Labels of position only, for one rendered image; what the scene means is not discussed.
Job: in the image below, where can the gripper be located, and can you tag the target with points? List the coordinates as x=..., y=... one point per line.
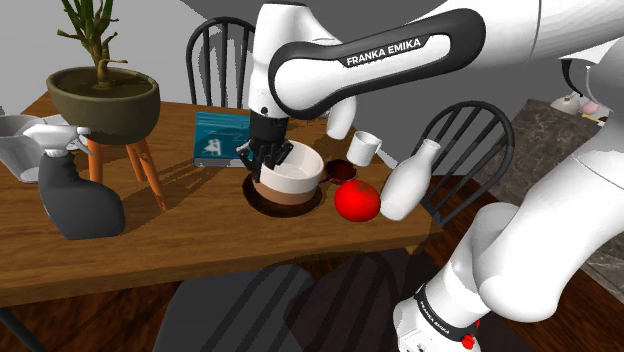
x=268, y=129

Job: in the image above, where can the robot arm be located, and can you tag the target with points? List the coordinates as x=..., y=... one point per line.
x=390, y=63

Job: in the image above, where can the white and brown bowl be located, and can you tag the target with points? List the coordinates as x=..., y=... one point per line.
x=297, y=180

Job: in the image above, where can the teal book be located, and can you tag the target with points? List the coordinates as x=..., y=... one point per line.
x=217, y=139

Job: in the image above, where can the dark brown round plate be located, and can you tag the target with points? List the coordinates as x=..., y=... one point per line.
x=282, y=210

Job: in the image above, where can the dark red small cup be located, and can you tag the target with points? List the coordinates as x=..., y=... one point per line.
x=340, y=170

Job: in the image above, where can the white mug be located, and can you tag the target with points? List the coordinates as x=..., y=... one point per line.
x=362, y=148

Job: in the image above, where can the red tomato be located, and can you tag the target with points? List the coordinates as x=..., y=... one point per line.
x=357, y=201

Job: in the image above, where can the black spindle chair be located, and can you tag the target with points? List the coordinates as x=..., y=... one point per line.
x=224, y=63
x=508, y=141

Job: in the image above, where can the wooden table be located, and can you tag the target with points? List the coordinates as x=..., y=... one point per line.
x=195, y=244

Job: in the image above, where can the white bottle vase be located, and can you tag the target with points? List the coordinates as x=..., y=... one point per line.
x=404, y=190

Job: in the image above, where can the potted plant on wooden legs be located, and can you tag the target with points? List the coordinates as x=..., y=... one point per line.
x=105, y=112

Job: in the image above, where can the black spray bottle white head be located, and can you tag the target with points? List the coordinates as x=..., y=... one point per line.
x=78, y=209

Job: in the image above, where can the white angular container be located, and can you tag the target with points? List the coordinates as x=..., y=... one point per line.
x=14, y=146

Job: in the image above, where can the dark marble counter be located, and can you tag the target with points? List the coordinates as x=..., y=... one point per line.
x=536, y=146

